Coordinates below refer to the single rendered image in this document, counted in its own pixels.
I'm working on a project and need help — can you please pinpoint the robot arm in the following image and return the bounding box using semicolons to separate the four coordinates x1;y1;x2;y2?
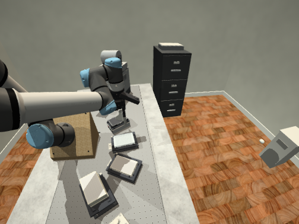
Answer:
0;57;124;149

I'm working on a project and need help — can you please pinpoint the grey cylinder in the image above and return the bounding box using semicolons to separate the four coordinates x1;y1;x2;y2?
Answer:
100;50;122;63

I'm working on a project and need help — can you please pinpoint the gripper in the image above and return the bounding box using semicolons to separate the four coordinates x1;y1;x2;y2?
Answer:
109;88;127;127

